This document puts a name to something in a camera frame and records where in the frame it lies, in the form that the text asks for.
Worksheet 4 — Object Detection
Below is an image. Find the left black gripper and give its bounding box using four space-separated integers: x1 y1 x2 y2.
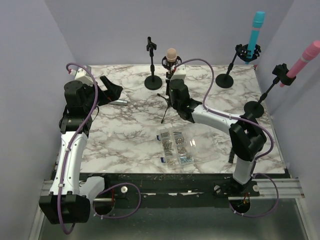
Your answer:
83 75 123 113

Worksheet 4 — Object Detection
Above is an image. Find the silver mesh microphone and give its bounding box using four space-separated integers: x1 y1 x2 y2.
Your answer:
110 99 128 106

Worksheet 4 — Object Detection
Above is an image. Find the black round-base mic stand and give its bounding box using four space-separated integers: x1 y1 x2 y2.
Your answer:
144 36 163 91

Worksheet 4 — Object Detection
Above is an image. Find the black tripod mic stand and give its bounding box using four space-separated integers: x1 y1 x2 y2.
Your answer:
157 56 182 124

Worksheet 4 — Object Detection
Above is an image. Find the beige microphone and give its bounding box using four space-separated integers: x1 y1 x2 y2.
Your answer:
165 47 178 63

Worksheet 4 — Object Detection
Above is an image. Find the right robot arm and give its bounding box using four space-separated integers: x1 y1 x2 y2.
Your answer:
169 79 267 196

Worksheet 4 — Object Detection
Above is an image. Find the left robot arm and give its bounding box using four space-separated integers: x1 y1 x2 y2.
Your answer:
39 75 123 225

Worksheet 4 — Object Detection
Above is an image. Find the black clip round stand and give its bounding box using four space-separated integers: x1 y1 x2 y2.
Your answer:
243 63 296 119

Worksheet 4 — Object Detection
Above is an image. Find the blue microphone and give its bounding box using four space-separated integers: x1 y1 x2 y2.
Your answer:
247 11 266 59

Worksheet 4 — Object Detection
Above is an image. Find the pink microphone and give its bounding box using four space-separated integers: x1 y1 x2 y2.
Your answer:
279 40 320 88

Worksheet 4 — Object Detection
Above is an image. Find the clear plastic screw box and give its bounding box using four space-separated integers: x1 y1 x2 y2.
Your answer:
156 126 220 168

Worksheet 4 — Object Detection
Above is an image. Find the black T-shaped tool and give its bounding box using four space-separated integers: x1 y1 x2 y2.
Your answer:
228 148 236 164

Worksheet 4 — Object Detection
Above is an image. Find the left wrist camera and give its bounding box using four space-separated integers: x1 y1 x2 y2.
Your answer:
70 67 94 86

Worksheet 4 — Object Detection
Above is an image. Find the black shock-mount round stand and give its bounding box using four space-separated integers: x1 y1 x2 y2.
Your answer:
215 43 262 89

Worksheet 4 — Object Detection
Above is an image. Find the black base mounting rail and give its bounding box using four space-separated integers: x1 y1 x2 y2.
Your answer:
104 173 260 209

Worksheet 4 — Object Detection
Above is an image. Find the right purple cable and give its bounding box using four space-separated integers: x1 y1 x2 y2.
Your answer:
172 58 275 161

